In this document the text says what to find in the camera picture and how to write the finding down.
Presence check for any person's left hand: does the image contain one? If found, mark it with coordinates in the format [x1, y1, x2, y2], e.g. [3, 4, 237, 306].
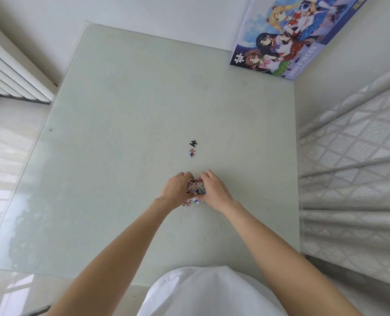
[158, 171, 195, 209]

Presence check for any person's right hand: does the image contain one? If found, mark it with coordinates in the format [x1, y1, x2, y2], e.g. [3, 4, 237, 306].
[196, 169, 235, 214]

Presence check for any pile of puzzle pieces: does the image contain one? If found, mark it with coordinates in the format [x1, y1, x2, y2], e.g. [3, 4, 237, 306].
[181, 178, 207, 207]

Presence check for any cartoon print puzzle box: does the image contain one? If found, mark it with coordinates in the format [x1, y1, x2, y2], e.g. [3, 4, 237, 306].
[229, 0, 372, 81]

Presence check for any person's right forearm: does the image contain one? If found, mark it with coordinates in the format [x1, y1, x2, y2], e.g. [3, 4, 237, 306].
[221, 200, 363, 316]

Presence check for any person's left forearm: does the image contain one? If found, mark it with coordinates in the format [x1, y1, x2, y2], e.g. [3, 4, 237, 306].
[47, 197, 174, 316]

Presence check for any person's white shirt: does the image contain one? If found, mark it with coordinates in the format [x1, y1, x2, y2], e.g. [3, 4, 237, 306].
[137, 266, 287, 316]

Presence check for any grey patterned curtain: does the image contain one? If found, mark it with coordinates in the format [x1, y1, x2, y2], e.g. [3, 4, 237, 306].
[297, 61, 390, 316]

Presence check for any white radiator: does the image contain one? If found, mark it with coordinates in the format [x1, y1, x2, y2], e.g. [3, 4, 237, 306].
[0, 14, 57, 105]

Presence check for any grey metal chair frame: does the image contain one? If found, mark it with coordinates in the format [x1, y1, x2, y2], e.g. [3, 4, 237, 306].
[25, 305, 52, 316]

